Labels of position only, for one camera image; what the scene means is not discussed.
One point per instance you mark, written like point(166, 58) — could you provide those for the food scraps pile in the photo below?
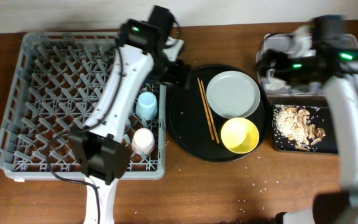
point(295, 128)

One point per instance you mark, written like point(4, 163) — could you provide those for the white paper napkin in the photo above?
point(295, 44)

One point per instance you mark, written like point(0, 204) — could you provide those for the grey plastic dishwasher rack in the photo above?
point(58, 80)

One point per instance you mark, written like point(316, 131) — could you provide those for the wooden chopstick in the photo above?
point(210, 115)
point(206, 110)

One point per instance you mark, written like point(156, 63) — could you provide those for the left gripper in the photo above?
point(178, 74)

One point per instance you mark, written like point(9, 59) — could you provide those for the light blue plastic cup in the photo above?
point(146, 107)

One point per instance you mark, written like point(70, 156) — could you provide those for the yellow plastic bowl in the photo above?
point(239, 135)

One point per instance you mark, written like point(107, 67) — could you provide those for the grey round plate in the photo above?
point(233, 94)

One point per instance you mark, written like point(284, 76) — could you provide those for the pink plastic cup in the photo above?
point(143, 141)

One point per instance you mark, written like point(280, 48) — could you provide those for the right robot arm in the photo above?
point(341, 93)

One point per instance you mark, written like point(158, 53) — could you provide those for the black rectangular tray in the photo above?
point(328, 145)

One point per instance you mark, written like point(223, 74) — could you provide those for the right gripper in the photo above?
point(277, 62)

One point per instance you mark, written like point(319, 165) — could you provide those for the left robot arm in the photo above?
point(144, 52)

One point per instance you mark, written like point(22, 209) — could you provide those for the clear plastic waste bin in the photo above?
point(333, 52)

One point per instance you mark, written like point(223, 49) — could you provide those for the round black serving tray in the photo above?
point(186, 119)

